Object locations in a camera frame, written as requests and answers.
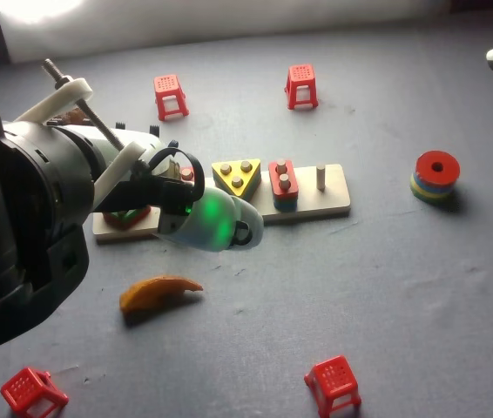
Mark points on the brown toy food lump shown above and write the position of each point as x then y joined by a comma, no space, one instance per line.
73,116

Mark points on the orange toy croissant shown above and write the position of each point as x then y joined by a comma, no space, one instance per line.
150,289

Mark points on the oblong block stack, red top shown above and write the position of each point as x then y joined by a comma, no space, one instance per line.
292,174

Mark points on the coloured rings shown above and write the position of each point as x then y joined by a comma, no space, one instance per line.
436,178

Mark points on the red toy stool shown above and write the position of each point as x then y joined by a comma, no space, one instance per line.
301,76
29,389
333,379
167,85

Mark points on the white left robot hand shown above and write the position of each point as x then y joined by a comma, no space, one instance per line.
211,217

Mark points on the grey table cloth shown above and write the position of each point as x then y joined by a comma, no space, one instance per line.
316,283

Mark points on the triangular block stack, yellow top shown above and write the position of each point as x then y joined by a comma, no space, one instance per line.
243,174

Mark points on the white backdrop sheet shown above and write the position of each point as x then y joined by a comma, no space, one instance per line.
229,22

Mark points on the wooden peg sorter board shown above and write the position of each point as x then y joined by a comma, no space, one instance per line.
338,193

